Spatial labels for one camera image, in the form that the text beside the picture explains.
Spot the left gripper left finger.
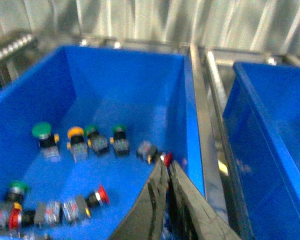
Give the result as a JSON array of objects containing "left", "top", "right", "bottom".
[{"left": 109, "top": 160, "right": 170, "bottom": 240}]

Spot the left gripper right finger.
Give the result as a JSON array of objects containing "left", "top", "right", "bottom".
[{"left": 168, "top": 161, "right": 240, "bottom": 240}]

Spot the red button with double block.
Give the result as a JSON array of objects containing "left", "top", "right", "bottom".
[{"left": 34, "top": 185, "right": 110, "bottom": 227}]

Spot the small green button right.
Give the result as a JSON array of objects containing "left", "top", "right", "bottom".
[{"left": 109, "top": 124, "right": 130, "bottom": 157}]

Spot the small green button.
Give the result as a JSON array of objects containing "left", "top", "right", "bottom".
[
  {"left": 109, "top": 124, "right": 130, "bottom": 157},
  {"left": 84, "top": 124, "right": 110, "bottom": 156}
]

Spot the small green button left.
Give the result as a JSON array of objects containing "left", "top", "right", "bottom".
[{"left": 84, "top": 124, "right": 110, "bottom": 156}]

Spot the orange-yellow small button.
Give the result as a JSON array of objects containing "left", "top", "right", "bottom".
[{"left": 67, "top": 126, "right": 89, "bottom": 163}]

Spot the blue source bin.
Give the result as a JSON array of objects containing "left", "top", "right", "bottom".
[{"left": 0, "top": 45, "right": 205, "bottom": 240}]

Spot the blue target bin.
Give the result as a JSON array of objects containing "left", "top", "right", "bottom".
[{"left": 223, "top": 62, "right": 300, "bottom": 240}]

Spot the large green mushroom button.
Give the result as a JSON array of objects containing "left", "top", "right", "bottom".
[{"left": 31, "top": 121, "right": 61, "bottom": 162}]

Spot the green button front left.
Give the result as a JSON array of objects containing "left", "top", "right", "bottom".
[{"left": 4, "top": 180, "right": 30, "bottom": 205}]

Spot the white roller track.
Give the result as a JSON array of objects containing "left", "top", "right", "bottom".
[{"left": 0, "top": 32, "right": 37, "bottom": 63}]

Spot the metal centre rail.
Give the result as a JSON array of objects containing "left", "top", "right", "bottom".
[{"left": 189, "top": 43, "right": 229, "bottom": 223}]

